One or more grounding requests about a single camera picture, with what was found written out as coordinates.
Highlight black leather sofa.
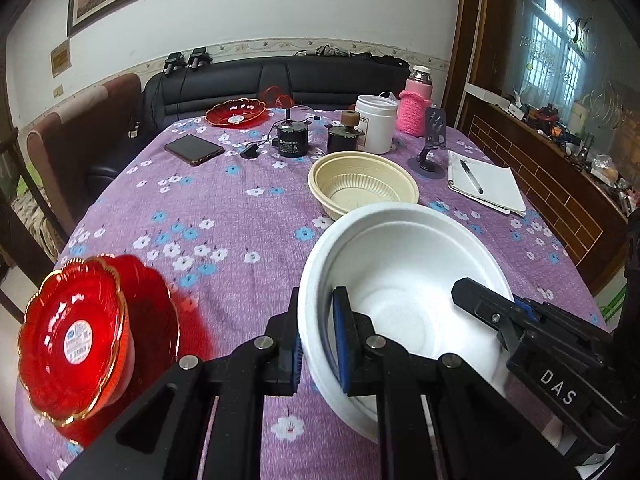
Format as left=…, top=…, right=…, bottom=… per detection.
left=141, top=54, right=412, bottom=131

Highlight black smartphone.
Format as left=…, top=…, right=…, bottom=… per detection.
left=164, top=134, right=225, bottom=167

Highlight dark jar with cork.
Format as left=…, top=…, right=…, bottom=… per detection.
left=325, top=110, right=363, bottom=155

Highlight bottle in pink knit sleeve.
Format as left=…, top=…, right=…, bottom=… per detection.
left=396, top=65, right=433, bottom=137

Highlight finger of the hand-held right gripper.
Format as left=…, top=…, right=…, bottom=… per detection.
left=451, top=277, right=531, bottom=353
left=515, top=297, right=616, bottom=346

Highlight black phone stand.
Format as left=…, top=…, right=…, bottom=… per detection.
left=407, top=106, right=447, bottom=178

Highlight white plastic bucket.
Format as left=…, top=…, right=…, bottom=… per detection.
left=355, top=92, right=399, bottom=155

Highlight dark wooden chair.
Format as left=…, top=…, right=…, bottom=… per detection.
left=0, top=130, right=66, bottom=261

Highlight cream plastic bowl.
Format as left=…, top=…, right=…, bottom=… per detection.
left=307, top=151, right=420, bottom=223

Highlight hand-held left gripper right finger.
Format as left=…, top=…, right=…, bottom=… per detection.
left=331, top=286, right=556, bottom=480

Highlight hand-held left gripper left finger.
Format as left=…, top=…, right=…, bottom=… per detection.
left=57, top=286, right=301, bottom=480

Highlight small wall plaque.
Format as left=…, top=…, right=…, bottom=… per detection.
left=50, top=44, right=71, bottom=78

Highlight small red plate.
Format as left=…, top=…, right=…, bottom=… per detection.
left=205, top=99, right=269, bottom=129

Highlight white notepad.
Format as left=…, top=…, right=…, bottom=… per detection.
left=446, top=150, right=527, bottom=217

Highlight red plate with gold print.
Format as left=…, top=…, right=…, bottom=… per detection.
left=50, top=254, right=181, bottom=447

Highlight brown upholstered chair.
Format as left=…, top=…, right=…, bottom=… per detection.
left=26, top=72, right=143, bottom=231

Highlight wooden cabinet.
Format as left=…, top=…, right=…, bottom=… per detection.
left=462, top=82, right=631, bottom=291

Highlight gold-rimmed red plate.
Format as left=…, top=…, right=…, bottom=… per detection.
left=18, top=256, right=132, bottom=420

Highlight black pen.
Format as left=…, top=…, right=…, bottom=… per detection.
left=460, top=159, right=485, bottom=195

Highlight black electric motor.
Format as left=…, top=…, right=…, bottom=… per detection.
left=272, top=106, right=313, bottom=157

